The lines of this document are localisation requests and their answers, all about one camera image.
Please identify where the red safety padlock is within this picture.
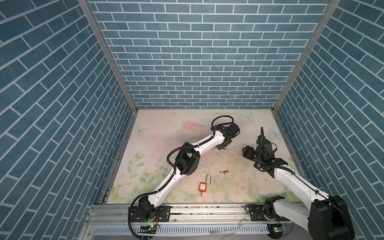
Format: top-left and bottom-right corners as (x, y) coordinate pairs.
(199, 174), (212, 196)

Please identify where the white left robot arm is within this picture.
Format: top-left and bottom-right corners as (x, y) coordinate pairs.
(137, 122), (240, 215)

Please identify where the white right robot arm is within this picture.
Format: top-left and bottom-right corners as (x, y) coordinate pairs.
(242, 134), (356, 240)

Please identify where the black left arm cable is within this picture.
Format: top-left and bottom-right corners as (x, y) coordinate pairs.
(127, 115), (235, 240)

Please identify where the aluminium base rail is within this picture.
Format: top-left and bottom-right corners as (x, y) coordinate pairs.
(79, 200), (310, 240)

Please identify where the aluminium right corner post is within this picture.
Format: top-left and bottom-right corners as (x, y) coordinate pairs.
(272, 0), (341, 115)

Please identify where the aluminium corner post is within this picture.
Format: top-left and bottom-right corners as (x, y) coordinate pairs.
(78, 0), (138, 114)
(272, 0), (341, 115)

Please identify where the aluminium left corner post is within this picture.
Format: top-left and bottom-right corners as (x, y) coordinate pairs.
(78, 0), (138, 114)

